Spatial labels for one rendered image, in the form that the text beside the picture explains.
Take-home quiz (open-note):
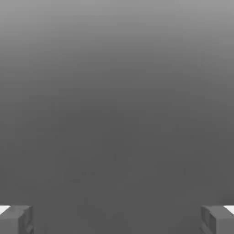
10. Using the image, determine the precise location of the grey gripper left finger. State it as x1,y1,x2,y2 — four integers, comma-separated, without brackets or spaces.
0,204,35,234

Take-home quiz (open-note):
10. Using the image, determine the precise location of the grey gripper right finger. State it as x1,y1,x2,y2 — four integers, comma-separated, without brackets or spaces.
200,204,234,234

